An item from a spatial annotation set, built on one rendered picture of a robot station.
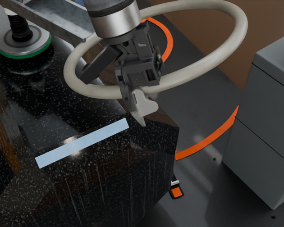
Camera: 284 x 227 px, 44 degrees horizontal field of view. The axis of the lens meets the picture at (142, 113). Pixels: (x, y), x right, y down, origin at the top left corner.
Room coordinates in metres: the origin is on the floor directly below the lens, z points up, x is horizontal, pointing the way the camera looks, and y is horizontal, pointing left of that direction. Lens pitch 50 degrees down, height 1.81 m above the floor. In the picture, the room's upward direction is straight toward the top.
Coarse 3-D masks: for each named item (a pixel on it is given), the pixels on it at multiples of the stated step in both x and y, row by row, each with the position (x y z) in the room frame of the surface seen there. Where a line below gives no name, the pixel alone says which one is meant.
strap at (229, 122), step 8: (160, 24) 2.51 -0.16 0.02; (168, 32) 2.40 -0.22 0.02; (168, 40) 2.29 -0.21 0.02; (168, 48) 2.19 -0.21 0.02; (232, 120) 1.46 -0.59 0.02; (224, 128) 1.39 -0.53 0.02; (208, 136) 1.33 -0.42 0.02; (216, 136) 1.33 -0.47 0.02; (200, 144) 1.27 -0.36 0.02; (208, 144) 1.27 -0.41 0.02; (184, 152) 1.21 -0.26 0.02; (192, 152) 1.21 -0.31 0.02
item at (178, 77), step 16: (192, 0) 0.93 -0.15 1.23; (208, 0) 0.89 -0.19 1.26; (144, 16) 0.95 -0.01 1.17; (240, 16) 0.72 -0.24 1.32; (240, 32) 0.65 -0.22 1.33; (80, 48) 0.80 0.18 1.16; (224, 48) 0.59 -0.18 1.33; (64, 64) 0.71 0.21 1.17; (192, 64) 0.55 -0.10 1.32; (208, 64) 0.55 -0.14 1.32; (80, 80) 0.60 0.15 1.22; (160, 80) 0.52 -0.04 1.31; (176, 80) 0.52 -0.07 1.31; (96, 96) 0.53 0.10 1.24; (112, 96) 0.52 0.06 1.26
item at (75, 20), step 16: (0, 0) 1.09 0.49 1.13; (16, 0) 1.04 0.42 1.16; (32, 0) 1.11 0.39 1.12; (48, 0) 1.10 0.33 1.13; (64, 0) 1.04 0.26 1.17; (32, 16) 0.97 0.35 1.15; (48, 16) 1.01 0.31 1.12; (64, 16) 1.01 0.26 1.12; (80, 16) 0.99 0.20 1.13; (64, 32) 0.88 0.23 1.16; (80, 32) 0.92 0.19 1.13
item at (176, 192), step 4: (172, 180) 1.00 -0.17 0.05; (176, 180) 1.00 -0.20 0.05; (172, 184) 0.97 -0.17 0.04; (176, 184) 0.98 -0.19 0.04; (172, 188) 0.96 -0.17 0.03; (176, 188) 0.96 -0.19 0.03; (180, 188) 0.96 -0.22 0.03; (172, 192) 0.93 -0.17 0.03; (176, 192) 0.93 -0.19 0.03; (180, 192) 0.93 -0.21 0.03; (172, 196) 0.91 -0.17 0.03; (176, 196) 0.91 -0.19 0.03
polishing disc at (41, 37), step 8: (32, 24) 1.24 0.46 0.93; (0, 32) 1.18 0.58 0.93; (8, 32) 1.18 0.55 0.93; (40, 32) 1.18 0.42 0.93; (48, 32) 1.18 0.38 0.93; (0, 40) 1.13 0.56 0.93; (8, 40) 1.13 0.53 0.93; (32, 40) 1.13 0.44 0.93; (40, 40) 1.13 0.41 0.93; (48, 40) 1.14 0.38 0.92; (0, 48) 1.08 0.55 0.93; (8, 48) 1.08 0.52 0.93; (16, 48) 1.08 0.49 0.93; (24, 48) 1.08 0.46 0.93; (32, 48) 1.08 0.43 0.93; (40, 48) 1.09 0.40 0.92
